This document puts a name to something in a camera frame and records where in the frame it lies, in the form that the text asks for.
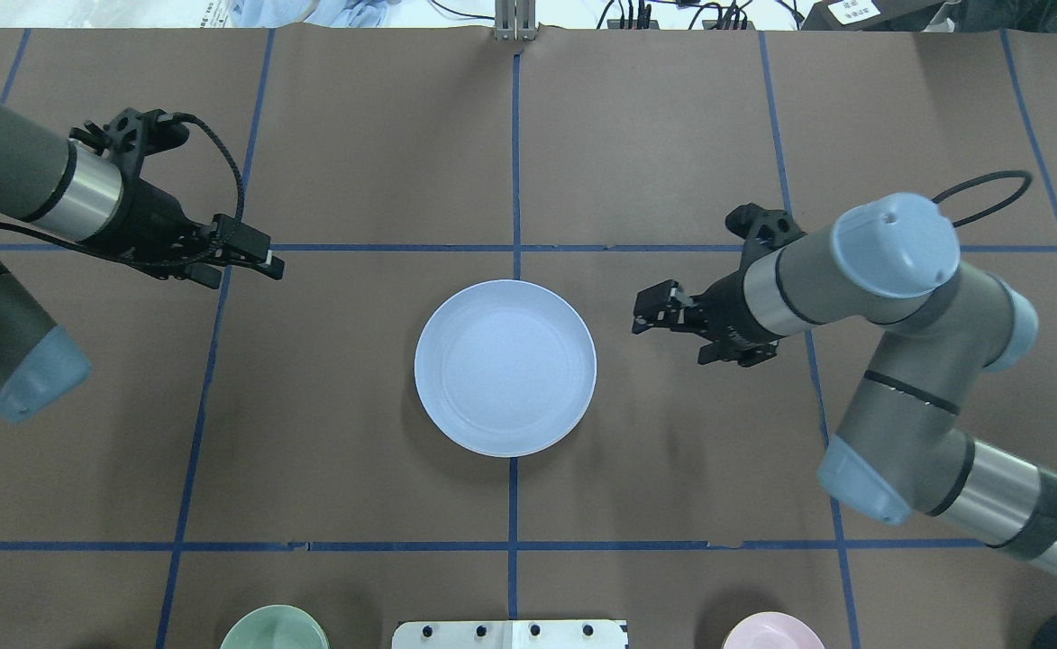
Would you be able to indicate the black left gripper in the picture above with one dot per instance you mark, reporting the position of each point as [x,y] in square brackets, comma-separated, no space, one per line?
[151,219]

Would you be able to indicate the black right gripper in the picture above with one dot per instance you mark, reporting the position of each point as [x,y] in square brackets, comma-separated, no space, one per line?
[724,306]

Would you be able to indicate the light blue plate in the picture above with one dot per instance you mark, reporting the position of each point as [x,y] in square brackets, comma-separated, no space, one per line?
[505,368]

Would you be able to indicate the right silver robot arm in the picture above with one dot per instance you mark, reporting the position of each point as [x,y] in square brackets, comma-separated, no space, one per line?
[895,262]

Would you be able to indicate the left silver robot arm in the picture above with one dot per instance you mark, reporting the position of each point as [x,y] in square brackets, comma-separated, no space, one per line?
[84,192]

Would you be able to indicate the light blue cloth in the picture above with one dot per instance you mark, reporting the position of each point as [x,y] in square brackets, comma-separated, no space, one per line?
[336,14]

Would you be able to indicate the pink bowl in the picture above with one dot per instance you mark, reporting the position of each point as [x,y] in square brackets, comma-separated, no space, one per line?
[771,629]

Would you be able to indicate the black laptop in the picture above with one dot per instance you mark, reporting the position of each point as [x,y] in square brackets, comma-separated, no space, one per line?
[871,16]

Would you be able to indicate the green cup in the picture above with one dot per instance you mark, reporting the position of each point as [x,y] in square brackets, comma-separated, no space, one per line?
[276,626]

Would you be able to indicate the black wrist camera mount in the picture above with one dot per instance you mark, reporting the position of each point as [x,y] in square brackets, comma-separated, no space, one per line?
[762,230]

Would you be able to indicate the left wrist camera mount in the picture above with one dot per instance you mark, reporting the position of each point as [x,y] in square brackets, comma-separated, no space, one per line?
[132,133]

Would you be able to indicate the aluminium frame post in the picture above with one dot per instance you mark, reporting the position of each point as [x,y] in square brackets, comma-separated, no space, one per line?
[515,20]

